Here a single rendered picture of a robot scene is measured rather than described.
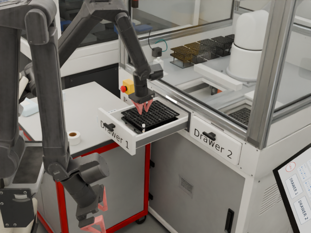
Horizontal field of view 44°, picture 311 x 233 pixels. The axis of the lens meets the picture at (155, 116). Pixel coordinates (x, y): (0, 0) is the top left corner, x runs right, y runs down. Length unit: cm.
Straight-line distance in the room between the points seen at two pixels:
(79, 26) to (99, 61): 136
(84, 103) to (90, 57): 40
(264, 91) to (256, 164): 33
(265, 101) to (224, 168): 44
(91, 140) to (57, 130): 97
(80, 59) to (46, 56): 164
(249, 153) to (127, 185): 82
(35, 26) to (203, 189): 139
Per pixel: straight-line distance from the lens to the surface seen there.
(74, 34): 126
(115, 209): 226
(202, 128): 178
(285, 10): 139
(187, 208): 218
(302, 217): 128
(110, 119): 177
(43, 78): 90
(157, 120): 180
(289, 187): 138
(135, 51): 144
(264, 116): 154
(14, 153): 102
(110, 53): 261
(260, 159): 165
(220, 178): 186
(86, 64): 254
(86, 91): 239
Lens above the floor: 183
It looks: 30 degrees down
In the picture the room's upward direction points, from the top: 2 degrees clockwise
